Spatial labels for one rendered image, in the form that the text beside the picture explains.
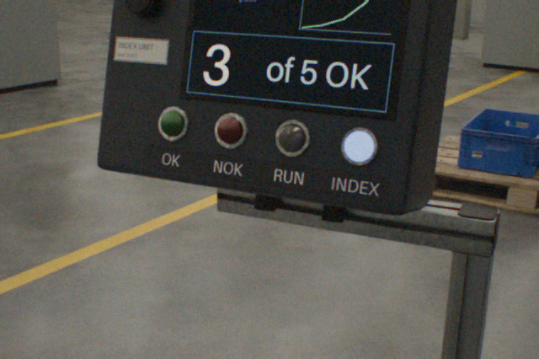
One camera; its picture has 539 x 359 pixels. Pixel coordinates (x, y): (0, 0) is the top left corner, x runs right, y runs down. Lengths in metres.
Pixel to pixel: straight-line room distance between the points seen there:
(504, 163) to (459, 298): 3.28
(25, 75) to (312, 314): 4.79
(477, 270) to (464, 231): 0.03
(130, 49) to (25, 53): 6.27
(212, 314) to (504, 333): 1.02
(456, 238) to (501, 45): 7.90
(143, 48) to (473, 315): 0.34
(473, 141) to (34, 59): 4.36
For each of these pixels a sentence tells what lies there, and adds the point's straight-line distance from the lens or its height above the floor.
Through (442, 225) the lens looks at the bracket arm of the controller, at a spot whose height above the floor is 1.05.
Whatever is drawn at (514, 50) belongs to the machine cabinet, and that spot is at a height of 0.22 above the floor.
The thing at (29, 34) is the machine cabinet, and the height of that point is 0.51.
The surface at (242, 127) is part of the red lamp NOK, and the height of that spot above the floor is 1.12.
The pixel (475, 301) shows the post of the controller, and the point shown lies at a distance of 0.58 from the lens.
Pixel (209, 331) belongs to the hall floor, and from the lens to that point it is 2.48.
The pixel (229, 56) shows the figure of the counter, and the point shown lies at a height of 1.17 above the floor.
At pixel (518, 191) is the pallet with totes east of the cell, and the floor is 0.10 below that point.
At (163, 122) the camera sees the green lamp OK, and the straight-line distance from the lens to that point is 0.55.
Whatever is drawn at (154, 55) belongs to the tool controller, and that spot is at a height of 1.17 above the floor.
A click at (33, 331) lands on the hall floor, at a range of 2.58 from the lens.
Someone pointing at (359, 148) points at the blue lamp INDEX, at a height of 1.12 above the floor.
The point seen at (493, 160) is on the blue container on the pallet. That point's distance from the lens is 3.86.
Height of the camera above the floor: 1.25
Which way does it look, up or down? 18 degrees down
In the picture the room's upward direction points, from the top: 1 degrees clockwise
